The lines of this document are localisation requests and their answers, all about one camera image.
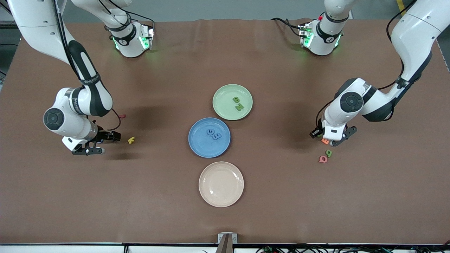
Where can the orange foam letter E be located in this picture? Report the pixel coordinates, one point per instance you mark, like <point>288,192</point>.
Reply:
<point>325,141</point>

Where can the red foam letter Q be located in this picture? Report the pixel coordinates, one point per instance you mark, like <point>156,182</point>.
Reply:
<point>320,160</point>

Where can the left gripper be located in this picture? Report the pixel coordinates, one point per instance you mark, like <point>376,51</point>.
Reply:
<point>315,132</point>

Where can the yellow foam letter K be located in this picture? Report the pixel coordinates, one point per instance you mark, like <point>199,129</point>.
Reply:
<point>130,140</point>

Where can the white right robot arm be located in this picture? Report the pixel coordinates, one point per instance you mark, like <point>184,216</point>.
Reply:
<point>35,24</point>

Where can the blue foam letter E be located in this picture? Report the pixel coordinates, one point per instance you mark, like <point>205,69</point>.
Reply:
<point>216,138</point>

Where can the brown table cover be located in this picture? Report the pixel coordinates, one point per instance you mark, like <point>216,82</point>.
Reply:
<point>281,211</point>

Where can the beige plate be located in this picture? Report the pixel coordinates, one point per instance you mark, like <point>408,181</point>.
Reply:
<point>221,184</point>

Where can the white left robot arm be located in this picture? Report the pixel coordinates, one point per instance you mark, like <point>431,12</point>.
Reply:
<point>415,35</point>

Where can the green plate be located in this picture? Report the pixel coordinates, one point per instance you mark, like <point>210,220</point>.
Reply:
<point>225,105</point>

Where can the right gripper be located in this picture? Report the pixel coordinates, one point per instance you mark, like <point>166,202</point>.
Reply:
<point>104,135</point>

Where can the green foam letter N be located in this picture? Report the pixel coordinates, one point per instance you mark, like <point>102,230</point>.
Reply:
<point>239,107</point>

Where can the blue plate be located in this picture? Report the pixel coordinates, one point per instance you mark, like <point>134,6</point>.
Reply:
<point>204,146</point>

